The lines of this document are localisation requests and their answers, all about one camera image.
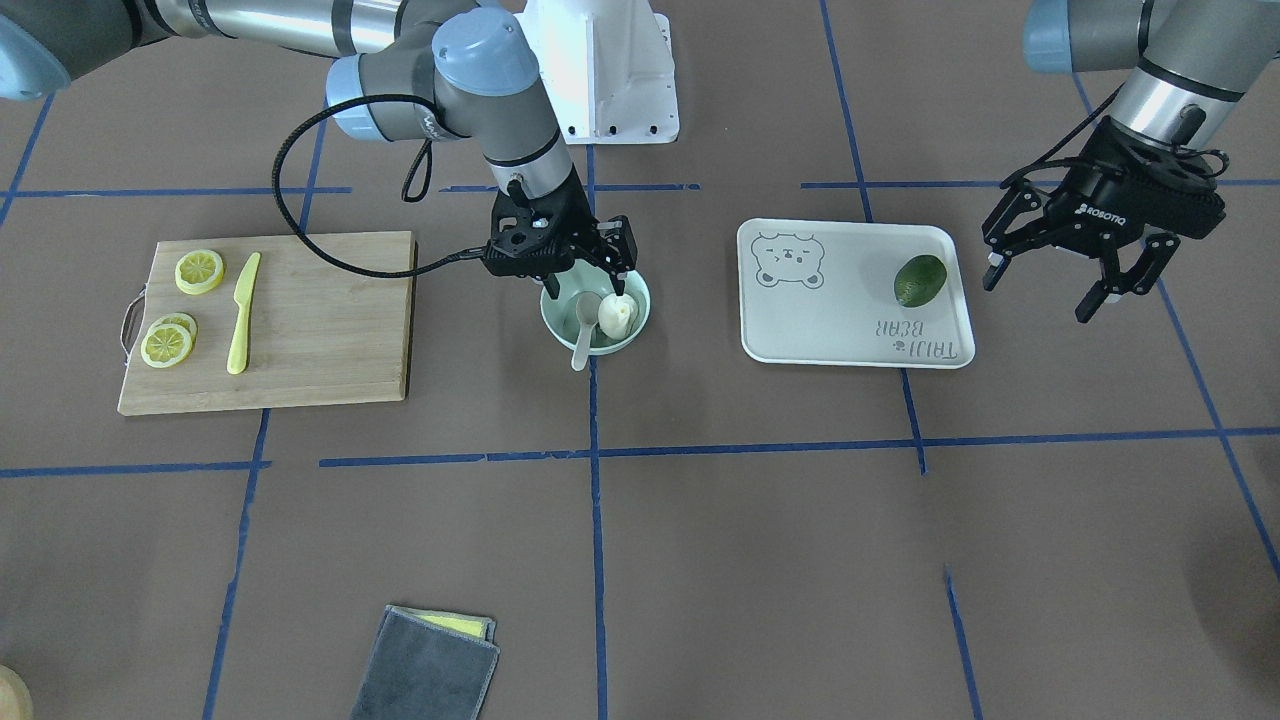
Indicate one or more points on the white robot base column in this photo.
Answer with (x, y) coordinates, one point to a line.
(608, 68)

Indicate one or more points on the green avocado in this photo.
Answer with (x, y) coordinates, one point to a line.
(920, 280)

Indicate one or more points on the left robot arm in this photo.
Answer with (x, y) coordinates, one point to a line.
(1189, 63)

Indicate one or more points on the grey folded cloth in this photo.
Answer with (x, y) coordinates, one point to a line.
(428, 664)

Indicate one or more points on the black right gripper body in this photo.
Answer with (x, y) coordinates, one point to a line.
(578, 228)

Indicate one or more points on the wooden cutting board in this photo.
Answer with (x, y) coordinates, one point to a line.
(318, 335)

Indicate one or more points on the wooden mug tree stand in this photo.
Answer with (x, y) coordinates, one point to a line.
(16, 704)

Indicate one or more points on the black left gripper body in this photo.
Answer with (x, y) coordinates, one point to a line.
(1100, 205)

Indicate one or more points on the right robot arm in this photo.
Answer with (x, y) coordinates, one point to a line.
(427, 71)

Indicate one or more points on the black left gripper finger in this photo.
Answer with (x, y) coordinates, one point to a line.
(1012, 227)
(1140, 278)

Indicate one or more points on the cream bear tray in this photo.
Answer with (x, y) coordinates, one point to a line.
(821, 293)

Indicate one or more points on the green ceramic bowl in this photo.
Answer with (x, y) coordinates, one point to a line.
(558, 315)

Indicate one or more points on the yellow plastic knife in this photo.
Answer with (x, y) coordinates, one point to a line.
(239, 350)

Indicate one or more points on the lemon slice pair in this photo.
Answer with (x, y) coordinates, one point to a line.
(169, 340)

